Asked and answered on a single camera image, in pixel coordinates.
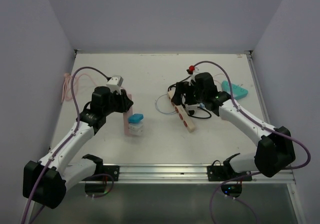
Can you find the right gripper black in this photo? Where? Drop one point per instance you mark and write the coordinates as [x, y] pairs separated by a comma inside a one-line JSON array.
[[182, 88]]

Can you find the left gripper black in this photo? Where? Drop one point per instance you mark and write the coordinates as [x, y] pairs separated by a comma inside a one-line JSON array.
[[125, 102]]

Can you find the blue white plug adapter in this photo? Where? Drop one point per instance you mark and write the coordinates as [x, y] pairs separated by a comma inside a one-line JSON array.
[[135, 118]]

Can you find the light blue plug adapter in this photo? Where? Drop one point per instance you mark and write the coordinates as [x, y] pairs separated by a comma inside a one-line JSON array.
[[202, 106]]

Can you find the beige power strip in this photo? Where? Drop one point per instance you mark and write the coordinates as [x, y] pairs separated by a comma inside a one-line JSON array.
[[188, 123]]

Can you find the teal triangular power socket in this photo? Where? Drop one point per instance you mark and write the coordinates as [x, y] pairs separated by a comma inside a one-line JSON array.
[[238, 91]]

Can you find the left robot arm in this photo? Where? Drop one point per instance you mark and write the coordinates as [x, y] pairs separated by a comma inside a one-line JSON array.
[[47, 181]]

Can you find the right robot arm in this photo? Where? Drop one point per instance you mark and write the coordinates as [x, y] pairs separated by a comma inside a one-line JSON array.
[[274, 151]]

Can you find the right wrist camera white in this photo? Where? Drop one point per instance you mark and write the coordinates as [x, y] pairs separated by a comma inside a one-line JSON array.
[[192, 71]]

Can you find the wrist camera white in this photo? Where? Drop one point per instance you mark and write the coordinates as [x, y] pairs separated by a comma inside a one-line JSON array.
[[115, 83], [192, 71]]

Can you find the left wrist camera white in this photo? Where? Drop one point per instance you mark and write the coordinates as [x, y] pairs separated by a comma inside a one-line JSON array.
[[115, 83]]

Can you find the aluminium frame rail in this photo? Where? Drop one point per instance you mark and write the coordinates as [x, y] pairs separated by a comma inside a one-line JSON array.
[[161, 173]]

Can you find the left black base bracket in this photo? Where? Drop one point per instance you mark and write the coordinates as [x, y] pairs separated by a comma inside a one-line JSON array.
[[101, 184]]

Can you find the black base bracket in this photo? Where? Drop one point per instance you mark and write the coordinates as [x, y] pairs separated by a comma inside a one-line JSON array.
[[101, 184], [217, 172]]

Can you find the right black base bracket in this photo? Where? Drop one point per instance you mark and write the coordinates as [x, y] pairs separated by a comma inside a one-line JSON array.
[[217, 172]]

